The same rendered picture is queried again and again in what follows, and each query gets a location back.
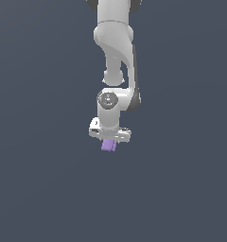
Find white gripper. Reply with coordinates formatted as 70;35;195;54
88;116;132;143

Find purple block object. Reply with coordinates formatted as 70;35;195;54
100;139;117;152

